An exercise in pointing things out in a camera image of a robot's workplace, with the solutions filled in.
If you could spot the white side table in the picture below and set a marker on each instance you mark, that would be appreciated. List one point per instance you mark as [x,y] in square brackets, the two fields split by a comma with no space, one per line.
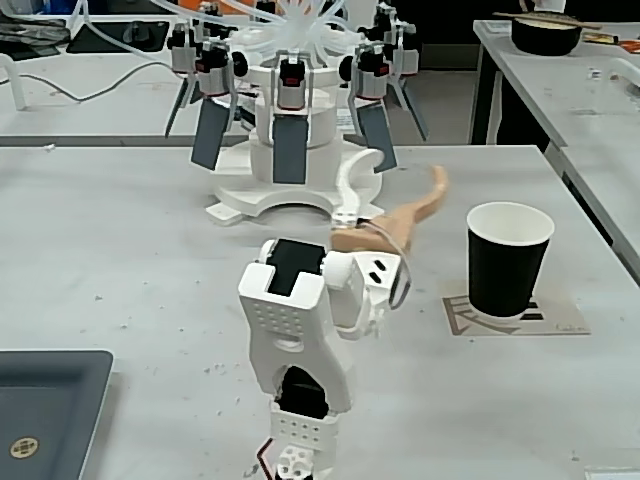
[550,100]

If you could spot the grey dispenser chute plate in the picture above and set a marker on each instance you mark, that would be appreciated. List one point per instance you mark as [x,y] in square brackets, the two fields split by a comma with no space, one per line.
[207,135]
[290,150]
[176,114]
[377,130]
[415,115]

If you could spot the black paper cup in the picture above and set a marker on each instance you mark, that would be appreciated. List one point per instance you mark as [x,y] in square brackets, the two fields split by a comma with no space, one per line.
[505,270]

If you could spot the gold round emblem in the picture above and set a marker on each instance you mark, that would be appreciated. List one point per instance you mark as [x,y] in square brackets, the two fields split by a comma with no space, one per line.
[25,447]

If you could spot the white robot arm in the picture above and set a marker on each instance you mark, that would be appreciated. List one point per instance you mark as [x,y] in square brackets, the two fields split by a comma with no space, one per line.
[285,315]

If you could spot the wooden chopsticks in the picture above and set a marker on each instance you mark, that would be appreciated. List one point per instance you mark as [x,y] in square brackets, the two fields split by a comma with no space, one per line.
[550,18]

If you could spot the white carousel dispenser base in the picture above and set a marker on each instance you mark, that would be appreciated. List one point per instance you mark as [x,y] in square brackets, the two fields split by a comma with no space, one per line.
[235,192]

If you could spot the black rectangular mat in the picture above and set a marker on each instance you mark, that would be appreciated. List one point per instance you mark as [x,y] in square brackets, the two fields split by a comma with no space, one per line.
[117,37]

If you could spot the black bowl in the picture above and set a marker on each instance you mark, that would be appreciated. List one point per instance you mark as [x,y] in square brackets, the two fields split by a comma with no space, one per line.
[545,40]

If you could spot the printed paper mat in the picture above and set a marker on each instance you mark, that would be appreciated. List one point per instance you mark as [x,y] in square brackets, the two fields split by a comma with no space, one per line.
[560,315]

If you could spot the tan gripper with servo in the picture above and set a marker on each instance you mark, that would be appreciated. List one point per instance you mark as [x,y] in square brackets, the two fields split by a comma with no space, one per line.
[376,235]

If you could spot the grey plastic tray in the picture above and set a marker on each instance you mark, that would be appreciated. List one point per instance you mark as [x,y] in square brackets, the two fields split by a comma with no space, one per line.
[45,400]

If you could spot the silver dispenser valve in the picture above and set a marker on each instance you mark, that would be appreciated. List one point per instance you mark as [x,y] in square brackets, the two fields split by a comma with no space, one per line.
[370,75]
[182,55]
[407,57]
[215,75]
[291,90]

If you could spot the translucent tube bundle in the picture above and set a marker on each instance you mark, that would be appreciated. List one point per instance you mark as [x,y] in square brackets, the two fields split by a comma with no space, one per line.
[300,20]

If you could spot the dark crumpled cloth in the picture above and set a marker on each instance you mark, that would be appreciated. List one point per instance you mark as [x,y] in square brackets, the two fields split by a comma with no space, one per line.
[30,35]

